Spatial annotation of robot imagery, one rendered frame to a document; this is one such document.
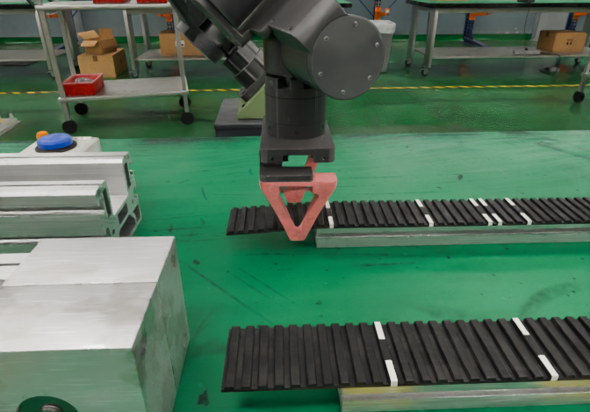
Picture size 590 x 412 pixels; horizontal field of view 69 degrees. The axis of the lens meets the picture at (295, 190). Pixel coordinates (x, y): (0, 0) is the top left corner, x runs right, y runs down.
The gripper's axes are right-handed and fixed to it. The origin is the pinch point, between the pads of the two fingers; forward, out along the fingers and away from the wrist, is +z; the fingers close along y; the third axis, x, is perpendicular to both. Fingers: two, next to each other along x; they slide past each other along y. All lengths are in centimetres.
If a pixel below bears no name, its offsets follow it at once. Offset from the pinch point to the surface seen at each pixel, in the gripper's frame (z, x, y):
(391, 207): -0.3, 10.2, -0.3
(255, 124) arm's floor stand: 3.4, -6.3, -41.3
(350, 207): -0.1, 5.9, -0.7
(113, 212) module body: -1.3, -18.2, 1.5
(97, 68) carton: 69, -205, -462
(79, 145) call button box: -2.9, -27.3, -13.6
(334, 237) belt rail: 2.0, 4.0, 1.9
